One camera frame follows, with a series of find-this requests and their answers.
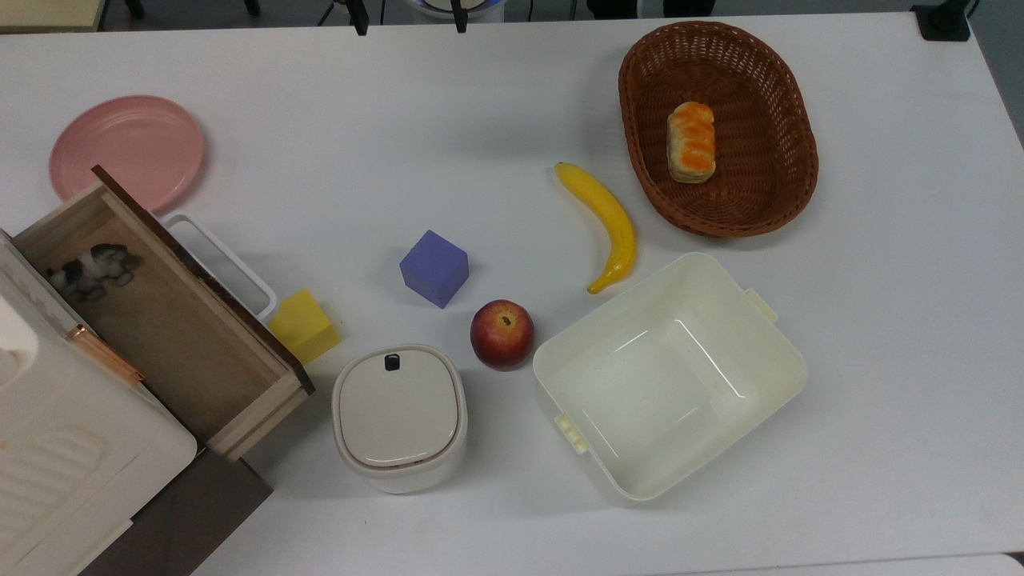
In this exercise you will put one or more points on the red apple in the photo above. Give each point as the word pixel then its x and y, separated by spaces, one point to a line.
pixel 502 334

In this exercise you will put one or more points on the cream plastic bin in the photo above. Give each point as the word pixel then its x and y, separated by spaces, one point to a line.
pixel 668 376

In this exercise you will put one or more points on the brown wicker basket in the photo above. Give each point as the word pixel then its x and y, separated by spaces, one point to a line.
pixel 768 184

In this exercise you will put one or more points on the white lidded container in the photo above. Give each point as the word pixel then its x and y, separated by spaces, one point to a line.
pixel 398 412

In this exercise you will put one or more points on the grey and white toy dog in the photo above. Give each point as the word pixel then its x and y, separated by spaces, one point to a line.
pixel 92 270

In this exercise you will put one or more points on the cream ridged plastic appliance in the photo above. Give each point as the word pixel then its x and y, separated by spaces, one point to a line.
pixel 72 448

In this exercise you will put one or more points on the yellow banana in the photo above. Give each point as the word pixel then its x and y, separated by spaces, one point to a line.
pixel 612 220

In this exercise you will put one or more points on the black table clamp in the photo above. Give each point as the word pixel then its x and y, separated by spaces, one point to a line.
pixel 944 20

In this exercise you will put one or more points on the yellow cube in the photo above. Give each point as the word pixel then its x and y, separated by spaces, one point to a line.
pixel 300 324

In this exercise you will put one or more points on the pink round plate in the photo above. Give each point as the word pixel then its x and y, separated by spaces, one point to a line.
pixel 120 148

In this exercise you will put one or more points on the beige side table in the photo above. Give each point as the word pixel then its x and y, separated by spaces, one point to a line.
pixel 48 12

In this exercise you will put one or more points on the golden bread loaf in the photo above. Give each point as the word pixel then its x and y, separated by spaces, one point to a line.
pixel 691 142

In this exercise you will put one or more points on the wooden drawer with brown front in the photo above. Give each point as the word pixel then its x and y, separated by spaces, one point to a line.
pixel 176 336

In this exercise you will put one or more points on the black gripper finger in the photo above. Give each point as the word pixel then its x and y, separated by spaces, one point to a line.
pixel 360 18
pixel 458 18

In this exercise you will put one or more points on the purple cube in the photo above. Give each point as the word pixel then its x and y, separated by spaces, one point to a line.
pixel 434 268

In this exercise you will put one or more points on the dark brown cabinet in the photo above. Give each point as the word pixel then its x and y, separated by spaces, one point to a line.
pixel 184 520

